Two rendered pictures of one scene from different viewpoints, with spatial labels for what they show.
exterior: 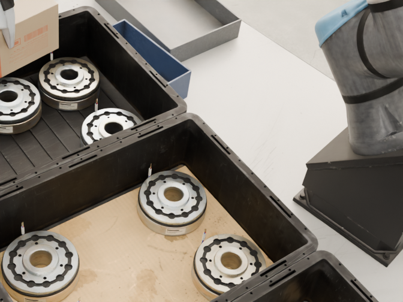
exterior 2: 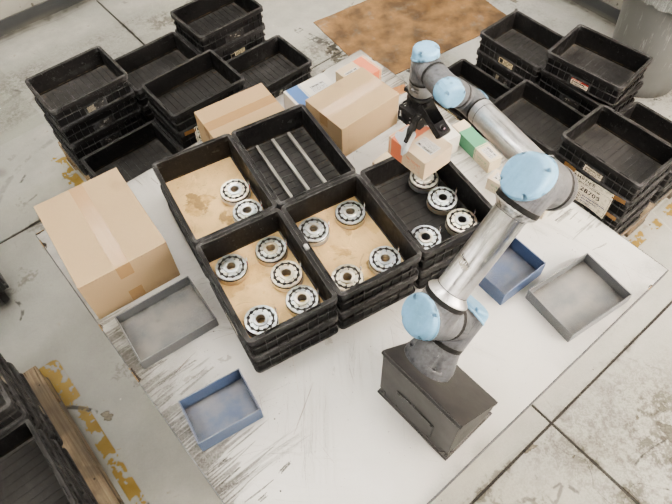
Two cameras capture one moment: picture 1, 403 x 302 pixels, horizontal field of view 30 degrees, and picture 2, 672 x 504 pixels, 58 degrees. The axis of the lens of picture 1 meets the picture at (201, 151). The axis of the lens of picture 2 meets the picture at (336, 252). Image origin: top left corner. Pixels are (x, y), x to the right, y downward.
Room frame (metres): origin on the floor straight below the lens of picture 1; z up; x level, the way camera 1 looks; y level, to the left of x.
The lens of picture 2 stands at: (0.89, -1.04, 2.48)
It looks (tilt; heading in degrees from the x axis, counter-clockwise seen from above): 56 degrees down; 107
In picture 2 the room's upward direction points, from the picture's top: 2 degrees counter-clockwise
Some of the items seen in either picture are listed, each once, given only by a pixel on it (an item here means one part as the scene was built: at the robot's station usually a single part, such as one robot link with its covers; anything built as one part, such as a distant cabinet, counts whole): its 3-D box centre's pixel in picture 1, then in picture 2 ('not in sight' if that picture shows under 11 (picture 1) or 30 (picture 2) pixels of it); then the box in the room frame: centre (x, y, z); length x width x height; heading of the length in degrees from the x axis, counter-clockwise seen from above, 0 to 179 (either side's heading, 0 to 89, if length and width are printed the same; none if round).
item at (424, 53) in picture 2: not in sight; (425, 64); (0.74, 0.33, 1.40); 0.09 x 0.08 x 0.11; 131
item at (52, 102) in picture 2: not in sight; (92, 112); (-0.96, 0.85, 0.37); 0.40 x 0.30 x 0.45; 56
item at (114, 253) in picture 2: not in sight; (108, 241); (-0.22, -0.10, 0.80); 0.40 x 0.30 x 0.20; 141
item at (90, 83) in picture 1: (69, 77); (461, 220); (0.93, 0.24, 0.86); 0.10 x 0.10 x 0.01
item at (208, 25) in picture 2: not in sight; (223, 45); (-0.51, 1.51, 0.37); 0.40 x 0.30 x 0.45; 56
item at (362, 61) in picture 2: not in sight; (358, 76); (0.38, 1.01, 0.74); 0.16 x 0.12 x 0.07; 56
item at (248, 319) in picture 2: not in sight; (260, 319); (0.41, -0.28, 0.86); 0.10 x 0.10 x 0.01
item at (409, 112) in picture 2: not in sight; (417, 106); (0.73, 0.33, 1.24); 0.09 x 0.08 x 0.12; 146
